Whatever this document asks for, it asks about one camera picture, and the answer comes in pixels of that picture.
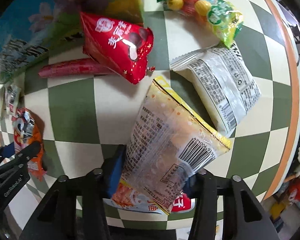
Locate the clear yellow-edged snack packet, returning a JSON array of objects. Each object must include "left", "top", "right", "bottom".
[{"left": 121, "top": 76, "right": 231, "bottom": 214}]

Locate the red sausage stick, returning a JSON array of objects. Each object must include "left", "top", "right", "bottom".
[{"left": 38, "top": 58, "right": 115, "bottom": 78}]

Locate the colourful candy ball bag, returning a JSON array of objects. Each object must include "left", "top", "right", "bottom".
[{"left": 157, "top": 0, "right": 244, "bottom": 48}]

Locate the red white snack packet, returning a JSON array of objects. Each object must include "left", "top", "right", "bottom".
[{"left": 104, "top": 182, "right": 196, "bottom": 215}]

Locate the orange panda snack packet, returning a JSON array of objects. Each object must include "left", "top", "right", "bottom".
[{"left": 12, "top": 107, "right": 46, "bottom": 181}]

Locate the white small snack box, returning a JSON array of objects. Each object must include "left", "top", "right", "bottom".
[{"left": 0, "top": 83, "right": 21, "bottom": 117}]

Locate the red triangular chocolate bag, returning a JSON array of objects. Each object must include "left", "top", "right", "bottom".
[{"left": 80, "top": 12, "right": 154, "bottom": 85}]

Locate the open cardboard box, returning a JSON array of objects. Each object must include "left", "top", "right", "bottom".
[{"left": 0, "top": 0, "right": 143, "bottom": 84}]

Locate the white grey snack packet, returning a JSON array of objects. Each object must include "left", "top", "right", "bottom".
[{"left": 170, "top": 42, "right": 261, "bottom": 137}]

